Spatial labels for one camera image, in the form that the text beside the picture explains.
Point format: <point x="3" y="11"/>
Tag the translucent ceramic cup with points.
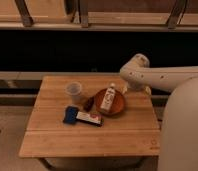
<point x="74" y="91"/>

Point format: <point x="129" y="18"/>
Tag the blue and white box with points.
<point x="73" y="114"/>

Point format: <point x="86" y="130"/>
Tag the small dark brown object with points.
<point x="88" y="104"/>

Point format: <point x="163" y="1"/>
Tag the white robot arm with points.
<point x="179" y="129"/>

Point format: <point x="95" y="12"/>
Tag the brown round plate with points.
<point x="117" y="106"/>

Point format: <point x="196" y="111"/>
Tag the wooden table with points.
<point x="133" y="133"/>

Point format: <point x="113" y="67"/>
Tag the white bottle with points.
<point x="108" y="98"/>

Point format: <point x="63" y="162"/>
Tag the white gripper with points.
<point x="137" y="87"/>

